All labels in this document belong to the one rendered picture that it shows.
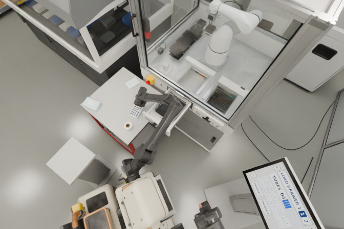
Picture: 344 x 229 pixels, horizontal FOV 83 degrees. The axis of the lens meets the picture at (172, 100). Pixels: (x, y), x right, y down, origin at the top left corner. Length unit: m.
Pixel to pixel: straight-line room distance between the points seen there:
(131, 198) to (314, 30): 1.04
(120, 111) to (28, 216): 1.53
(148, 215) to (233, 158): 1.74
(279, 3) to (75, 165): 1.71
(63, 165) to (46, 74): 1.88
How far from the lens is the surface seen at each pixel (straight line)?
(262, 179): 1.52
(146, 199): 1.05
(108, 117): 1.87
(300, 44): 0.93
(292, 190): 1.47
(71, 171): 1.84
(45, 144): 2.91
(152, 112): 1.74
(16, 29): 4.40
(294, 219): 1.51
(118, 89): 1.99
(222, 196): 2.47
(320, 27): 0.88
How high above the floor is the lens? 2.42
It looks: 62 degrees down
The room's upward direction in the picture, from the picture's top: 4 degrees clockwise
